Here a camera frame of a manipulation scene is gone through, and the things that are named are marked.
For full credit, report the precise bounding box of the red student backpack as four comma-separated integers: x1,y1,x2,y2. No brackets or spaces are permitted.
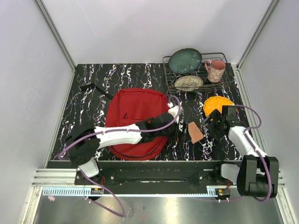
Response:
79,83,178,161

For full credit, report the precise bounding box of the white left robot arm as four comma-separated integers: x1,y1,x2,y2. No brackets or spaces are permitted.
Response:
59,111,186,185

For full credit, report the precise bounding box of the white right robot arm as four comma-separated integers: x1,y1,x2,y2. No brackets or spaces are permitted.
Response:
201,105,279,202

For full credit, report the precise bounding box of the yellow polka dot plate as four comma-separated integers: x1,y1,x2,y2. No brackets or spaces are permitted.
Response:
203,96,234,117

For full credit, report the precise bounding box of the speckled cream plate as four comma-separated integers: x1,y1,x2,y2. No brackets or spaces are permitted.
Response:
174,76,203,91

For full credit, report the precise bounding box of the pink patterned mug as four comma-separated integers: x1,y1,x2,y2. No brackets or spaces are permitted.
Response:
205,60,226,83

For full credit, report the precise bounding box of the teal glazed plate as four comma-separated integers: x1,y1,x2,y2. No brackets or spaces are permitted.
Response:
168,48,202,74

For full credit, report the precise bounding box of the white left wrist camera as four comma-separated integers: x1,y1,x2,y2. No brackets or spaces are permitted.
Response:
167,103,184,123

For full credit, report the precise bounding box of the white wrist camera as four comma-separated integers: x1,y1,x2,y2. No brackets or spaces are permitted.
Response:
222,105,238,121
167,103,184,123

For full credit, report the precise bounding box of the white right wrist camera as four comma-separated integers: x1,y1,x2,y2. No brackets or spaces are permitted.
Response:
222,105,238,121

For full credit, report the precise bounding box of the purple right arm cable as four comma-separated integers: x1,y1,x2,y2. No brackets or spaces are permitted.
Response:
233,104,274,203

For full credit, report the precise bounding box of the grey wire dish rack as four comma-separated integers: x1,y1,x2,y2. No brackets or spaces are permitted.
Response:
163,53,233,93

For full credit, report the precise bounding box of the aluminium frame rail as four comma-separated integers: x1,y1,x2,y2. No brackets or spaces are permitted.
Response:
33,0,76,70

